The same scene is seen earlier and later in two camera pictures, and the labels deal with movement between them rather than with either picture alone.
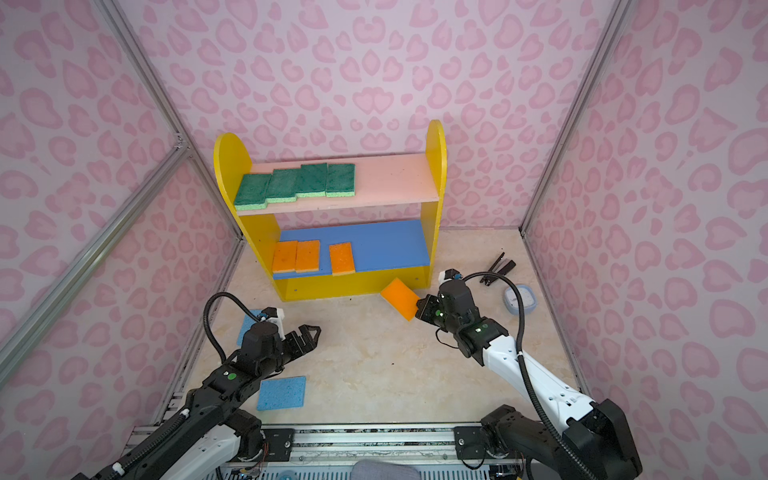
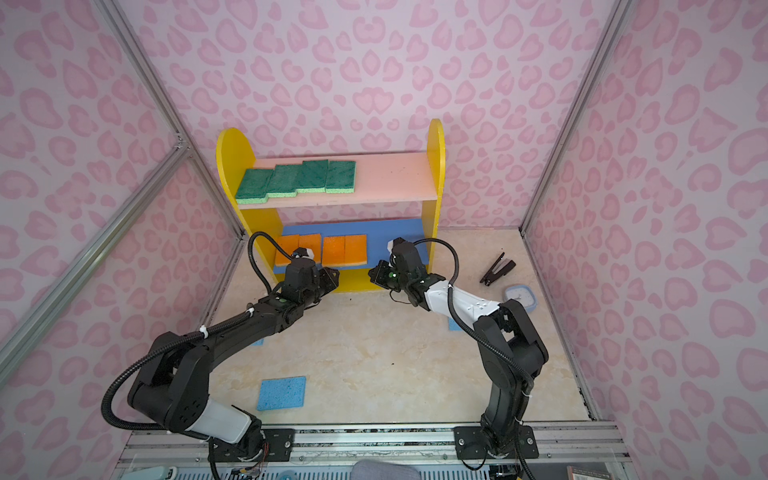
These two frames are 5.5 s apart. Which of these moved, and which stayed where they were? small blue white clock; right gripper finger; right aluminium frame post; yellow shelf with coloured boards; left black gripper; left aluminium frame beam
Moved: left black gripper; right gripper finger
Stayed: small blue white clock; left aluminium frame beam; right aluminium frame post; yellow shelf with coloured boards
